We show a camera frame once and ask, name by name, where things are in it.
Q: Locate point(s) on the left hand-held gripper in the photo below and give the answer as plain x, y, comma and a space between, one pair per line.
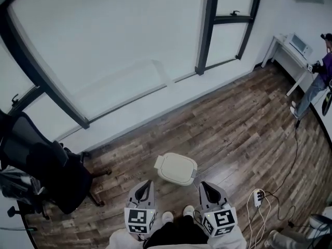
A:
140, 218

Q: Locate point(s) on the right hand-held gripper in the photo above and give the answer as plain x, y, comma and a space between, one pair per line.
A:
220, 220

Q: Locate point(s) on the beige trash bin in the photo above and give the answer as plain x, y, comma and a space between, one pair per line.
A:
176, 182

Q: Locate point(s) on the beige trash bin lid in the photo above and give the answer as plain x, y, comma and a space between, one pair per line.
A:
179, 166

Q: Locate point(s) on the person's right forearm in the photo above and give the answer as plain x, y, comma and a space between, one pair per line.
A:
233, 241

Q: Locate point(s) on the person's left forearm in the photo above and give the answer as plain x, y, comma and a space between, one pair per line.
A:
119, 240

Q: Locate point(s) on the person's right white shoe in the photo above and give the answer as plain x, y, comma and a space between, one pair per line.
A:
188, 210

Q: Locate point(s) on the person's white shoe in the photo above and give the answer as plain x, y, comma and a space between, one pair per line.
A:
188, 210
167, 216

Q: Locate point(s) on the person's left white shoe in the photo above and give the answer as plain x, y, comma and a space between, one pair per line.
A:
167, 216

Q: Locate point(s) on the white power strip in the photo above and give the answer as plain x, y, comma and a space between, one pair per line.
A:
258, 198

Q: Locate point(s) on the person's legs in black trousers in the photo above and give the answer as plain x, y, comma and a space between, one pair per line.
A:
176, 233

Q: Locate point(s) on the black office chair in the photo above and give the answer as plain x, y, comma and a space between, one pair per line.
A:
52, 170

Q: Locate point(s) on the clear plastic bag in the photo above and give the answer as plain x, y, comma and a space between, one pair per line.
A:
18, 184

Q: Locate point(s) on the white table with black edge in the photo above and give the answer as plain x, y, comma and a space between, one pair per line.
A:
13, 236
325, 128

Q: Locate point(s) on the black device with green edge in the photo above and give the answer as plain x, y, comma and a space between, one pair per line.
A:
327, 104

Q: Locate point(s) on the white desk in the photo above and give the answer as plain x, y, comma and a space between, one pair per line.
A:
285, 52

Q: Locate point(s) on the white microwave oven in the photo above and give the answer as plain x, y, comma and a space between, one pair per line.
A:
301, 45

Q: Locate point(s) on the black window frame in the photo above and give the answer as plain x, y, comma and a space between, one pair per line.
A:
207, 32

